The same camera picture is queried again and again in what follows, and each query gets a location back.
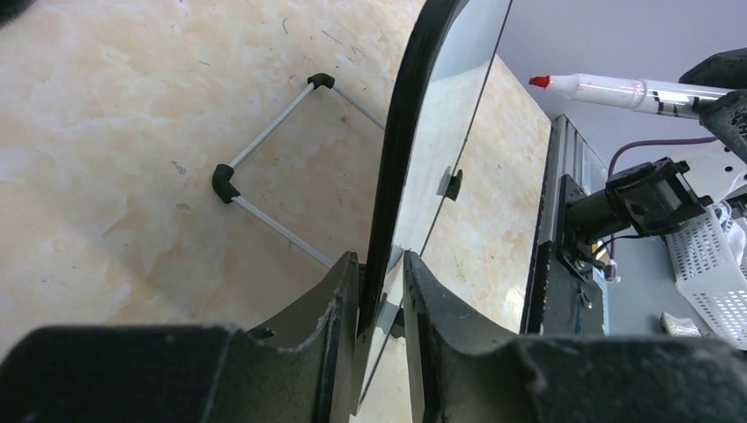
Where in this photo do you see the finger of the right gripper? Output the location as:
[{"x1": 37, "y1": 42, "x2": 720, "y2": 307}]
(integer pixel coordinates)
[{"x1": 678, "y1": 48, "x2": 747, "y2": 165}]

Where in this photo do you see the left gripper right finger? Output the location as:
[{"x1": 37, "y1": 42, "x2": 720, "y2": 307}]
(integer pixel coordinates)
[{"x1": 403, "y1": 251, "x2": 746, "y2": 422}]

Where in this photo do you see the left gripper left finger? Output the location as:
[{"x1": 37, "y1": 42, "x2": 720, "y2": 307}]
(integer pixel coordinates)
[{"x1": 1, "y1": 252, "x2": 359, "y2": 422}]

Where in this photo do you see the red whiteboard marker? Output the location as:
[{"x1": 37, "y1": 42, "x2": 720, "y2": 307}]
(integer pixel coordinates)
[{"x1": 529, "y1": 73, "x2": 730, "y2": 119}]

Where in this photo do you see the black framed whiteboard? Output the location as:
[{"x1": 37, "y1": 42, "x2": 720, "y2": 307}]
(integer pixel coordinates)
[{"x1": 211, "y1": 0, "x2": 514, "y2": 410}]

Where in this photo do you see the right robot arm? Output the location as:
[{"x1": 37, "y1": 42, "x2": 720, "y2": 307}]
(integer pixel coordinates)
[{"x1": 529, "y1": 48, "x2": 746, "y2": 277}]

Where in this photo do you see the white perforated basket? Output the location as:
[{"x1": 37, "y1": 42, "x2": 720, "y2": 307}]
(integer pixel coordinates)
[{"x1": 664, "y1": 204, "x2": 746, "y2": 350}]

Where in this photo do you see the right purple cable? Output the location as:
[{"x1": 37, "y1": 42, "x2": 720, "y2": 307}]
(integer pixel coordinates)
[{"x1": 606, "y1": 135, "x2": 721, "y2": 179}]

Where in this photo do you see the aluminium side rail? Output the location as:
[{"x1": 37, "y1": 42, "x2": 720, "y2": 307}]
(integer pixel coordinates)
[{"x1": 520, "y1": 115, "x2": 609, "y2": 336}]

